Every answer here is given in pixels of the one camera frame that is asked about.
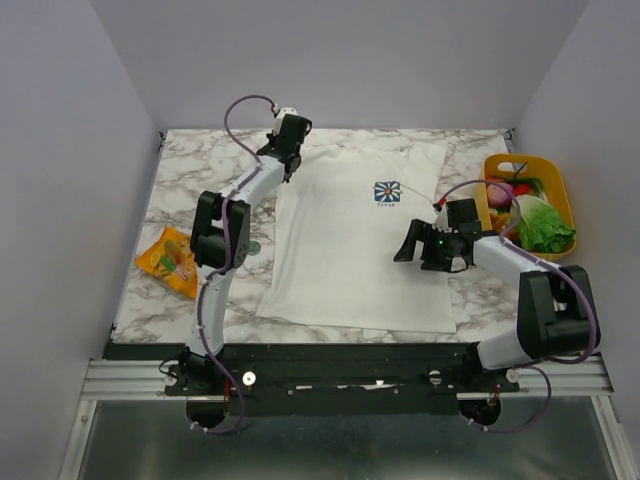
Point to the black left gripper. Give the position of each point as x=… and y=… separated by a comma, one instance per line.
x=270, y=139

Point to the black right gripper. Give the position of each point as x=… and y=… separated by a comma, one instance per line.
x=428, y=245

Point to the white t-shirt with flower print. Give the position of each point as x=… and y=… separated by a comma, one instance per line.
x=339, y=223

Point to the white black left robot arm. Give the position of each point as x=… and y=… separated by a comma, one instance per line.
x=221, y=235

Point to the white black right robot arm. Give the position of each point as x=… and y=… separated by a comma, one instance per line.
x=555, y=309

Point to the round green blue brooch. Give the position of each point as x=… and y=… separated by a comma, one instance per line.
x=254, y=248

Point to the purple toy onion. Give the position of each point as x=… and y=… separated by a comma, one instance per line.
x=499, y=195

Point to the red toy tomato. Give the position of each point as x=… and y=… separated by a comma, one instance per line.
x=521, y=189

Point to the green toy cabbage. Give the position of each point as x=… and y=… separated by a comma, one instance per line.
x=541, y=228

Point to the yellow plastic basket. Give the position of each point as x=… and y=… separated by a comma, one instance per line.
x=546, y=183

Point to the orange snack bag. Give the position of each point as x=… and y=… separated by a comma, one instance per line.
x=171, y=261

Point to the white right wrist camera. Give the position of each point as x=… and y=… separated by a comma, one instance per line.
x=441, y=222

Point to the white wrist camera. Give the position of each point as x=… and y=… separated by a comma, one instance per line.
x=280, y=112
x=441, y=222

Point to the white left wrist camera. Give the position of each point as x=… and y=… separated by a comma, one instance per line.
x=280, y=112

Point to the black mounting base plate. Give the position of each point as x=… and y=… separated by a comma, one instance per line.
x=280, y=359

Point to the aluminium rail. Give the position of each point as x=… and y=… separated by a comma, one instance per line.
x=121, y=380

